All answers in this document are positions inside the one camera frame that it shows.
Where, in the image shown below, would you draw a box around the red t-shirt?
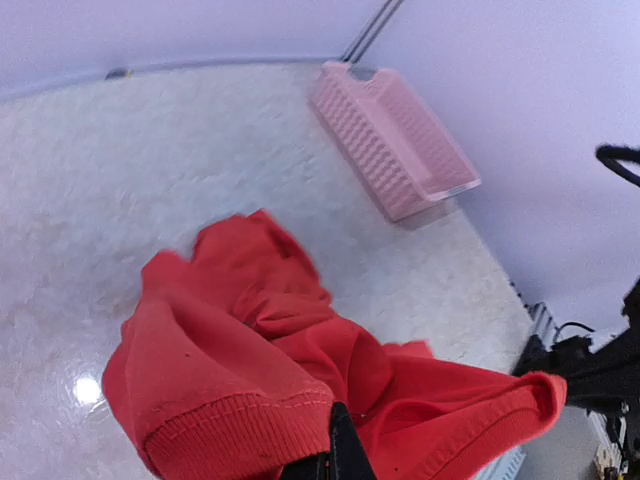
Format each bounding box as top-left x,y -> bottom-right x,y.
102,211 -> 567,479

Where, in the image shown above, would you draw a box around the pink plastic basket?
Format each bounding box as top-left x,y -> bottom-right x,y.
311,61 -> 481,222

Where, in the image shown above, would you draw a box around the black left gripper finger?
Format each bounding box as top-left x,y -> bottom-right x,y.
280,402 -> 376,480

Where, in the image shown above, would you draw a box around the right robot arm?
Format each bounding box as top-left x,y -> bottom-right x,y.
512,285 -> 639,479

